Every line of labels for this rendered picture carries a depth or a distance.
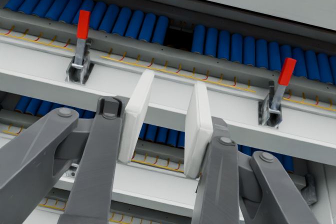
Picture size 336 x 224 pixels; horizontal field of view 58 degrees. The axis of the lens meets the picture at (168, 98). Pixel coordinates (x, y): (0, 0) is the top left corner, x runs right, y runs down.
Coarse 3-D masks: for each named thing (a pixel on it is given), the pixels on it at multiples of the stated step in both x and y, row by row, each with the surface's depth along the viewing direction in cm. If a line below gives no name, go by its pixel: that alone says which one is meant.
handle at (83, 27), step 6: (84, 12) 38; (90, 12) 38; (84, 18) 38; (78, 24) 38; (84, 24) 38; (78, 30) 38; (84, 30) 38; (78, 36) 39; (84, 36) 38; (78, 42) 39; (84, 42) 39; (78, 48) 39; (78, 54) 39; (78, 60) 40
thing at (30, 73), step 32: (0, 0) 48; (160, 0) 50; (192, 0) 49; (0, 32) 44; (320, 32) 49; (0, 64) 41; (32, 64) 41; (64, 64) 42; (96, 64) 43; (128, 64) 44; (160, 64) 45; (32, 96) 43; (64, 96) 42; (96, 96) 41; (128, 96) 41; (160, 96) 41; (224, 96) 43; (288, 96) 45; (256, 128) 41; (288, 128) 41; (320, 128) 42; (320, 160) 44
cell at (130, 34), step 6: (138, 12) 48; (132, 18) 47; (138, 18) 47; (132, 24) 46; (138, 24) 47; (126, 30) 46; (132, 30) 46; (138, 30) 47; (126, 36) 45; (132, 36) 45
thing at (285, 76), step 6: (288, 60) 38; (294, 60) 38; (282, 66) 39; (288, 66) 38; (282, 72) 39; (288, 72) 39; (282, 78) 39; (288, 78) 39; (282, 84) 39; (276, 90) 40; (282, 90) 40; (276, 96) 40; (270, 102) 41; (276, 102) 40; (270, 108) 40; (276, 108) 40
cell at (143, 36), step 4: (148, 16) 48; (152, 16) 48; (144, 20) 48; (148, 20) 47; (152, 20) 48; (144, 24) 47; (148, 24) 47; (152, 24) 47; (144, 28) 46; (148, 28) 46; (152, 28) 47; (140, 32) 46; (144, 32) 46; (148, 32) 46; (140, 36) 45; (144, 36) 45; (148, 36) 46; (144, 40) 45; (148, 40) 45
